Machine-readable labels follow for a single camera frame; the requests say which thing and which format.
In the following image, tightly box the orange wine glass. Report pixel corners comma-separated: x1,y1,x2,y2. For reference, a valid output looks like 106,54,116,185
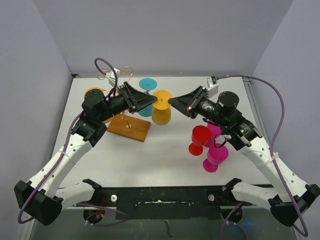
151,90,172,126

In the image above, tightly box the red wine glass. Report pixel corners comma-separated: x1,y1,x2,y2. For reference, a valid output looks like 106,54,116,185
188,125,212,156

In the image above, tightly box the blue wine glass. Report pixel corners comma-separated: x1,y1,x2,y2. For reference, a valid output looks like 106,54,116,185
136,77,158,117

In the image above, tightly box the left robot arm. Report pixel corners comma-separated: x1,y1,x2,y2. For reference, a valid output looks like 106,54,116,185
14,82,157,226

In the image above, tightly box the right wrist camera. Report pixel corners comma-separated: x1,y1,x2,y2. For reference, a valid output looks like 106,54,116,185
207,76,219,98

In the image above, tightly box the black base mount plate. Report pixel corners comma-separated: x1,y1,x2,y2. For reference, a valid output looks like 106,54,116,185
83,178,239,220

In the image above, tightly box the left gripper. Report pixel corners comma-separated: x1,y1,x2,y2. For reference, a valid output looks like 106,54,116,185
98,81,157,122

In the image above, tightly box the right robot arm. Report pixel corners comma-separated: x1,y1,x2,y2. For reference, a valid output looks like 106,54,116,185
168,86,320,227

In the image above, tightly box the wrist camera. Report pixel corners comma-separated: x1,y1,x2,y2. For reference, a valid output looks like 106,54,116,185
104,68,120,87
207,76,219,98

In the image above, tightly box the pink wine glass front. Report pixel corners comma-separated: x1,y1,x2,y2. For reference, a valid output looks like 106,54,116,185
202,143,229,173

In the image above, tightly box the gold wire glass rack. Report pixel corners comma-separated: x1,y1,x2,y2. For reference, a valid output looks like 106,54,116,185
97,66,152,143

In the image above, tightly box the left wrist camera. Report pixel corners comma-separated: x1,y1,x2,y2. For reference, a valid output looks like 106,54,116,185
104,68,120,87

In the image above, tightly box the yellow wine glass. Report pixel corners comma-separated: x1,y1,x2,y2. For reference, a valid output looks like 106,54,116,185
81,88,114,124

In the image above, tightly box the pink wine glass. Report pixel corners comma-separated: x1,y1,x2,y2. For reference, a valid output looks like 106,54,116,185
202,143,229,173
204,121,221,148

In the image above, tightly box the pink wine glass rear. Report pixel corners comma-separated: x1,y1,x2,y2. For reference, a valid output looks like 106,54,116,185
204,121,221,148

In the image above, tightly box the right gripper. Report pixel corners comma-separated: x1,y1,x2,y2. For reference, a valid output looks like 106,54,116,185
167,86,228,128

